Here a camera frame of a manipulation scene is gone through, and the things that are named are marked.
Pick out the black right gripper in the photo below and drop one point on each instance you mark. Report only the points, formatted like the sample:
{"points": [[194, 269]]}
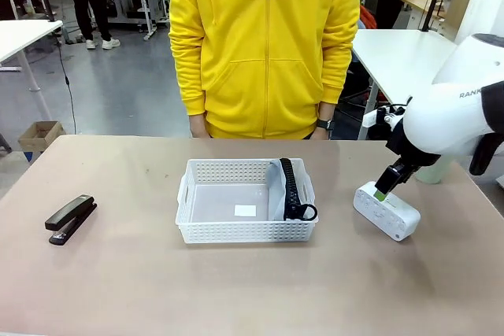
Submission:
{"points": [[409, 153]]}

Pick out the white rectangular electronic device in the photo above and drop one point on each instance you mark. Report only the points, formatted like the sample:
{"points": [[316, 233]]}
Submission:
{"points": [[380, 215]]}

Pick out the grey pouch with black zipper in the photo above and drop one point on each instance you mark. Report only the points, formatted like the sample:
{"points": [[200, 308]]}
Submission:
{"points": [[275, 190]]}

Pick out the black desk stapler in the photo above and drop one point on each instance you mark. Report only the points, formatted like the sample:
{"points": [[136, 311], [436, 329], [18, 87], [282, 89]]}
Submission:
{"points": [[71, 212]]}

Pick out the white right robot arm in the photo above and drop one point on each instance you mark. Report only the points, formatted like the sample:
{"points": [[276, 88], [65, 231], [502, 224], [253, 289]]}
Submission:
{"points": [[445, 115]]}

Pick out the person's left forearm yellow sleeve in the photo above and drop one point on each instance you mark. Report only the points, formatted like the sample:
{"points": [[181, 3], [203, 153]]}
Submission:
{"points": [[336, 72]]}

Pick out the person's right forearm yellow sleeve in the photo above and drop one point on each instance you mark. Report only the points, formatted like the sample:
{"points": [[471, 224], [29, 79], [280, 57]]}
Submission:
{"points": [[189, 76]]}

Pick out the white perforated plastic basket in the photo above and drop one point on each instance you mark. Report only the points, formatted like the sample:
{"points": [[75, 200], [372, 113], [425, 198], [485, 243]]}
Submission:
{"points": [[236, 230]]}

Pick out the person's left hand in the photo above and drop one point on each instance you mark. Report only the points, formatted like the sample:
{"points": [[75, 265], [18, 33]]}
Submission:
{"points": [[321, 134]]}

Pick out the person's right hand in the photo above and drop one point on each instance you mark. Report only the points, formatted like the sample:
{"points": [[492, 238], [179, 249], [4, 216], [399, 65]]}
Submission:
{"points": [[198, 127]]}

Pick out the pale green cup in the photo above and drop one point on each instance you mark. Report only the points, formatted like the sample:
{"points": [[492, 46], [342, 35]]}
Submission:
{"points": [[433, 172]]}

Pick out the black wrist watch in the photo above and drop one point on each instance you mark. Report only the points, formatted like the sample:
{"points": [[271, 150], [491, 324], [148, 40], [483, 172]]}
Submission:
{"points": [[326, 123]]}

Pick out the large white table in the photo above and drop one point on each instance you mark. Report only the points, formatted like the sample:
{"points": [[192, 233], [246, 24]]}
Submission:
{"points": [[405, 60]]}

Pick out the white rectangular label sticker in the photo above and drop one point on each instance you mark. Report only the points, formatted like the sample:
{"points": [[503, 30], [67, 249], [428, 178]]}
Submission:
{"points": [[245, 211]]}

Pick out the wooden desk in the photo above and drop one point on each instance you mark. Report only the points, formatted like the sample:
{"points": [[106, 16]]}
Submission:
{"points": [[423, 3]]}

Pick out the yellow zip hoodie torso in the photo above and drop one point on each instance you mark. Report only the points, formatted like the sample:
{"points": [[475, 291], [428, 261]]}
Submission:
{"points": [[264, 56]]}

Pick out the small cardboard box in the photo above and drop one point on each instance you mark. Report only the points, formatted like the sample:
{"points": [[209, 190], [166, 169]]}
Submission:
{"points": [[41, 135]]}

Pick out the white table with round leg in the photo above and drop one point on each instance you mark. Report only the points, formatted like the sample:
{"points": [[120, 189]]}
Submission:
{"points": [[23, 37]]}

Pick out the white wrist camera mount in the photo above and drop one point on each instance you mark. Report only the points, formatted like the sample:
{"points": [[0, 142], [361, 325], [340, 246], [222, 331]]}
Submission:
{"points": [[380, 116]]}

